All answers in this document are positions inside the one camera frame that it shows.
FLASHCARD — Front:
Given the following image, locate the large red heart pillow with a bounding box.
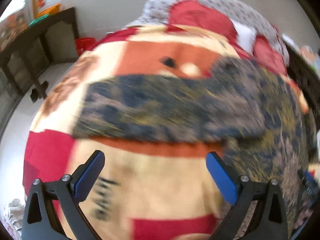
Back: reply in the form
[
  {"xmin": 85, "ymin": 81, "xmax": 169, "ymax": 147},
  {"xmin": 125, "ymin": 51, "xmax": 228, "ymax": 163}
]
[{"xmin": 168, "ymin": 0, "xmax": 238, "ymax": 41}]

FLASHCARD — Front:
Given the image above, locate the small red heart pillow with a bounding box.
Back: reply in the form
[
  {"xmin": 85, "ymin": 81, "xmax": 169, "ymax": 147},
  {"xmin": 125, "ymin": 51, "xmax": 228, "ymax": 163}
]
[{"xmin": 253, "ymin": 35, "xmax": 287, "ymax": 75}]

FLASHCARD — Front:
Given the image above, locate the white square pillow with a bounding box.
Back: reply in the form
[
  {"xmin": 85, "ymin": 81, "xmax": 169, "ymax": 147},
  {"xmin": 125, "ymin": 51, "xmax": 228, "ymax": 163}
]
[{"xmin": 231, "ymin": 19, "xmax": 257, "ymax": 55}]

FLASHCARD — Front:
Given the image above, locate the dark wooden side table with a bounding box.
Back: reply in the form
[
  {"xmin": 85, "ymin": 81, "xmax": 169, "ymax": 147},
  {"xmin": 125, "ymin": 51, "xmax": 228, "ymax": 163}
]
[{"xmin": 0, "ymin": 6, "xmax": 80, "ymax": 100}]

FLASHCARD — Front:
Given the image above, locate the brown blue floral garment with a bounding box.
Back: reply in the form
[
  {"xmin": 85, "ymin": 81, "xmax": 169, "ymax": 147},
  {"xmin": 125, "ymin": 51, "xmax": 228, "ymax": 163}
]
[{"xmin": 72, "ymin": 57, "xmax": 316, "ymax": 231}]

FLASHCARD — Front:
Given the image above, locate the orange red cream blanket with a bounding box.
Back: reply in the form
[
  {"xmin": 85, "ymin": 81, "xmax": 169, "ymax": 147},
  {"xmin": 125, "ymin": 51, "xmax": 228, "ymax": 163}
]
[{"xmin": 22, "ymin": 24, "xmax": 311, "ymax": 240}]

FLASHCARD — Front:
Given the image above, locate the dark carved wooden cabinet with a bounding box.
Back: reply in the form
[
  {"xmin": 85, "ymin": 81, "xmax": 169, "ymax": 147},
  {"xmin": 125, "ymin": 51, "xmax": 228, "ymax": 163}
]
[{"xmin": 284, "ymin": 42, "xmax": 320, "ymax": 123}]

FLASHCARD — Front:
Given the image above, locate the floral grey headboard cushion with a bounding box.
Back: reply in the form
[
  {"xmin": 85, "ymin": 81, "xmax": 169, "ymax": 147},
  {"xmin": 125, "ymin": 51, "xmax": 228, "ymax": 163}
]
[{"xmin": 125, "ymin": 0, "xmax": 290, "ymax": 66}]

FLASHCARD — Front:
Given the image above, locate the red box on floor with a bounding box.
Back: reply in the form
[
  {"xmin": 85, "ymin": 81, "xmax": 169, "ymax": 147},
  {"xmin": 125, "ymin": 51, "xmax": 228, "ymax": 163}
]
[{"xmin": 75, "ymin": 37, "xmax": 96, "ymax": 56}]

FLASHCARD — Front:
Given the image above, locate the orange basket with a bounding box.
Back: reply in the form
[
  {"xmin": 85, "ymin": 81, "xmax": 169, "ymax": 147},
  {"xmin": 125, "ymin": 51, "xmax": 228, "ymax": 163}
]
[{"xmin": 35, "ymin": 3, "xmax": 61, "ymax": 18}]

